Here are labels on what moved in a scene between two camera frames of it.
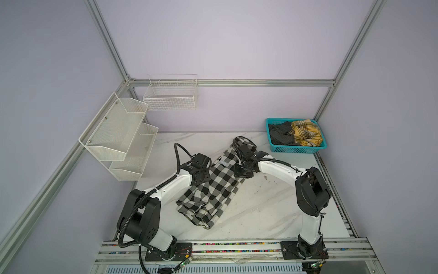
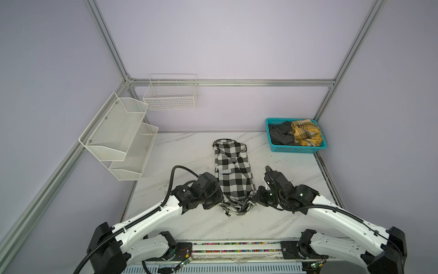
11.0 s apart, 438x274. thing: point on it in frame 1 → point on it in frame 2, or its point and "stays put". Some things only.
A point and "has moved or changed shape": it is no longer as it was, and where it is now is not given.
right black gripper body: [241, 170] → [266, 197]
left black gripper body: [205, 177] → [209, 201]
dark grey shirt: [280, 133] stays put
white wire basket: [171, 92] stays put
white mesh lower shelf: [132, 168] stays put
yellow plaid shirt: [307, 132] stays put
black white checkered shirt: [205, 205] has moved or changed shape
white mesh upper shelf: [110, 133] stays put
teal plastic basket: [291, 148] stays put
